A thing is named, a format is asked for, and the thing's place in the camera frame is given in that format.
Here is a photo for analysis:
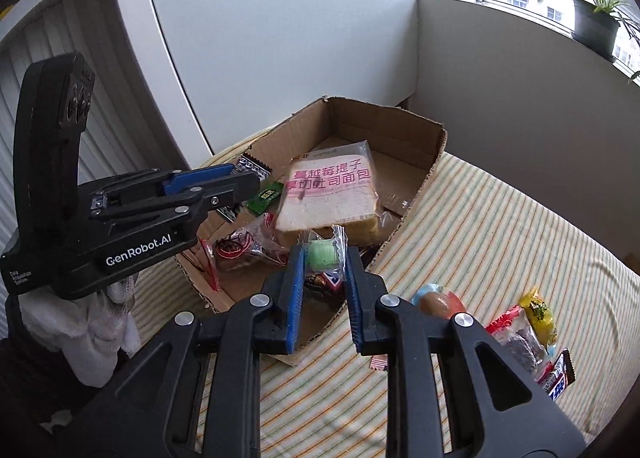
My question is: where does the striped blanket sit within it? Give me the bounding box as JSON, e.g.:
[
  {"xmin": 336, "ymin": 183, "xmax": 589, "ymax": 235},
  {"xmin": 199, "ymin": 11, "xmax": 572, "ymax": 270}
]
[{"xmin": 117, "ymin": 135, "xmax": 640, "ymax": 458}]

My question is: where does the cardboard box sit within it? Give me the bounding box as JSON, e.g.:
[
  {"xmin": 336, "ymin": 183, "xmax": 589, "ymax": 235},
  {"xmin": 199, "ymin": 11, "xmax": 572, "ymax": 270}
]
[{"xmin": 172, "ymin": 95, "xmax": 448, "ymax": 367}]

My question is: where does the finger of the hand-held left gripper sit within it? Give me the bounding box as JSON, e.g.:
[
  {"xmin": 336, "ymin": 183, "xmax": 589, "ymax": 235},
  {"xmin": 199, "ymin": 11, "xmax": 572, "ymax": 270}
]
[
  {"xmin": 96, "ymin": 163, "xmax": 237, "ymax": 196},
  {"xmin": 87, "ymin": 172, "xmax": 262, "ymax": 225}
]

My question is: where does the brown egg in clear packet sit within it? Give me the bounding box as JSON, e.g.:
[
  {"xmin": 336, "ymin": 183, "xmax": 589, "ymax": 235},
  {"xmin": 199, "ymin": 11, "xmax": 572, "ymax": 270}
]
[{"xmin": 411, "ymin": 283, "xmax": 469, "ymax": 322}]

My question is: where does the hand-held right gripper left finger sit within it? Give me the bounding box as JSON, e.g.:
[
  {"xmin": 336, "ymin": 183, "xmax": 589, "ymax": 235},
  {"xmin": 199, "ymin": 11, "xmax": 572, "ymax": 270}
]
[{"xmin": 80, "ymin": 244, "xmax": 307, "ymax": 458}]

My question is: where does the black and white candy packet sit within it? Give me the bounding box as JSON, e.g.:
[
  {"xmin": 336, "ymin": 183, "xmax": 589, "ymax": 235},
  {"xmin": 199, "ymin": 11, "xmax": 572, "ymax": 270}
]
[{"xmin": 220, "ymin": 153, "xmax": 274, "ymax": 224}]

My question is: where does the small green candy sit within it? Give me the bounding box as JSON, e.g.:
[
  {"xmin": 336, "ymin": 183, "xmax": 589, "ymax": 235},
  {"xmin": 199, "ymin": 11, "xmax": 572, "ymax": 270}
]
[{"xmin": 245, "ymin": 182, "xmax": 284, "ymax": 215}]

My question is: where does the sliced bread packet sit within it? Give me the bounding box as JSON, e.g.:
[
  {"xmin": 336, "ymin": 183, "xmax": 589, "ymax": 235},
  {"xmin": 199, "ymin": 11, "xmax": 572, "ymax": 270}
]
[{"xmin": 274, "ymin": 140, "xmax": 385, "ymax": 245}]

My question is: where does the clear bag of dark plums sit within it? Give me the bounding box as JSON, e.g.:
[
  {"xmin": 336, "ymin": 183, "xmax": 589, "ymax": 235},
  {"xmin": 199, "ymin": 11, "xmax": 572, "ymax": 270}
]
[{"xmin": 485, "ymin": 305, "xmax": 558, "ymax": 384}]

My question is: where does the dark purple chocolate bar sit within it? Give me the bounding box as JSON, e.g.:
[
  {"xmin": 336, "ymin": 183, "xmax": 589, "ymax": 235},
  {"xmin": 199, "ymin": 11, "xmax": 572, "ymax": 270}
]
[{"xmin": 540, "ymin": 349, "xmax": 576, "ymax": 398}]

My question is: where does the white ribbed radiator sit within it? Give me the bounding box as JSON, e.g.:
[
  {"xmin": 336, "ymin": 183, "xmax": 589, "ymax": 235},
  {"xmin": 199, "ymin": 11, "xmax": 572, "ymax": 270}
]
[{"xmin": 0, "ymin": 0, "xmax": 193, "ymax": 249}]

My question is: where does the potted spider plant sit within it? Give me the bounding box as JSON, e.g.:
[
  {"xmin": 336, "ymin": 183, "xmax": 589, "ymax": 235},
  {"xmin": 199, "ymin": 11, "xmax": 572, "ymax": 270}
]
[{"xmin": 565, "ymin": 0, "xmax": 640, "ymax": 85}]

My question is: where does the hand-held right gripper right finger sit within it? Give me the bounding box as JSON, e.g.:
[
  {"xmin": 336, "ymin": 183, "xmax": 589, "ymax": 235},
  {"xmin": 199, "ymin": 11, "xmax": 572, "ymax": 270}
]
[{"xmin": 344, "ymin": 247, "xmax": 589, "ymax": 458}]

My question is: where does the ring mint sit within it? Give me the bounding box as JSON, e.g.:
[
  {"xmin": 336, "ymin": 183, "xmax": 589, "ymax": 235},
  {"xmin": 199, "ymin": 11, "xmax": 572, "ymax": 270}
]
[{"xmin": 299, "ymin": 225, "xmax": 349, "ymax": 284}]

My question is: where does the clear red-edged snack packet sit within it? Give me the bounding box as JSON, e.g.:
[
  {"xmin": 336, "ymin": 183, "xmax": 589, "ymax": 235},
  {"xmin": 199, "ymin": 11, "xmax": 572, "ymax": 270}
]
[{"xmin": 197, "ymin": 215, "xmax": 292, "ymax": 290}]

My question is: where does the person's left hand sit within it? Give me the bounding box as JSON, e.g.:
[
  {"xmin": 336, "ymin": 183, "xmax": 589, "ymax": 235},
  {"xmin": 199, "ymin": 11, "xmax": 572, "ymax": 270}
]
[{"xmin": 20, "ymin": 275, "xmax": 144, "ymax": 387}]

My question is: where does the yellow snack packet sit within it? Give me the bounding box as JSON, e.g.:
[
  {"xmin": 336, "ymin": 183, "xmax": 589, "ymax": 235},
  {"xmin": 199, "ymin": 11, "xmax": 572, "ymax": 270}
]
[{"xmin": 519, "ymin": 288, "xmax": 559, "ymax": 346}]

